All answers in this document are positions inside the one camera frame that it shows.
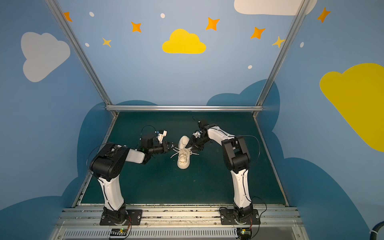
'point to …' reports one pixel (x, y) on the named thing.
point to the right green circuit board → (245, 233)
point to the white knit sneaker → (183, 160)
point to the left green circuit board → (118, 233)
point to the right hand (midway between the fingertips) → (188, 147)
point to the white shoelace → (183, 150)
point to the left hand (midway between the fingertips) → (176, 144)
